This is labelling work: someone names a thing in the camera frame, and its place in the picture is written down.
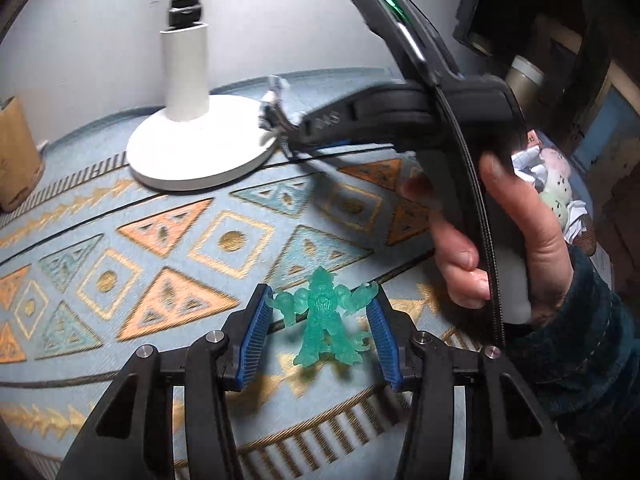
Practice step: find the crumpled white paper ball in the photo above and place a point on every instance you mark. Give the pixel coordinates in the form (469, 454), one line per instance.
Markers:
(575, 220)
(530, 170)

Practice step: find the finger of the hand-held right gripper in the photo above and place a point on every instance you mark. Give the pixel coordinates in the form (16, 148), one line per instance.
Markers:
(330, 121)
(360, 148)

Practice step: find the patterned blue table mat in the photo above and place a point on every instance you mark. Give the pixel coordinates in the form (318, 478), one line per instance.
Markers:
(125, 270)

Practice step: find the black monitor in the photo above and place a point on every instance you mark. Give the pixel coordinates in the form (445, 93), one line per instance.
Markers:
(475, 5)

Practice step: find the green translucent toy figure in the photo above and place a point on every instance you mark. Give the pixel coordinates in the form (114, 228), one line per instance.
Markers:
(322, 320)

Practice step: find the person's right forearm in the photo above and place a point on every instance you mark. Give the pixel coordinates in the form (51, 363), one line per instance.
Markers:
(575, 370)

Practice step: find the person's right hand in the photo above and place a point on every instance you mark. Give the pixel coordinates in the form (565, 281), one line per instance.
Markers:
(535, 240)

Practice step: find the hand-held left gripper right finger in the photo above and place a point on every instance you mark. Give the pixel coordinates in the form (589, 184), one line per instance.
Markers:
(385, 350)

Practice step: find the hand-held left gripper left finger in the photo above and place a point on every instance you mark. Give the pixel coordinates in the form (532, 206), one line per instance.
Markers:
(255, 340)

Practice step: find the white desk lamp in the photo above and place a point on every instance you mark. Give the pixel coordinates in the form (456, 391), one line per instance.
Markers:
(195, 155)

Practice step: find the plaid bow hair clip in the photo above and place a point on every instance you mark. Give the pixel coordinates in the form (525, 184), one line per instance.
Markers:
(272, 102)

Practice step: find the beige thermos bottle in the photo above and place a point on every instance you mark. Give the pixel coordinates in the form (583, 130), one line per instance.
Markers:
(525, 77)

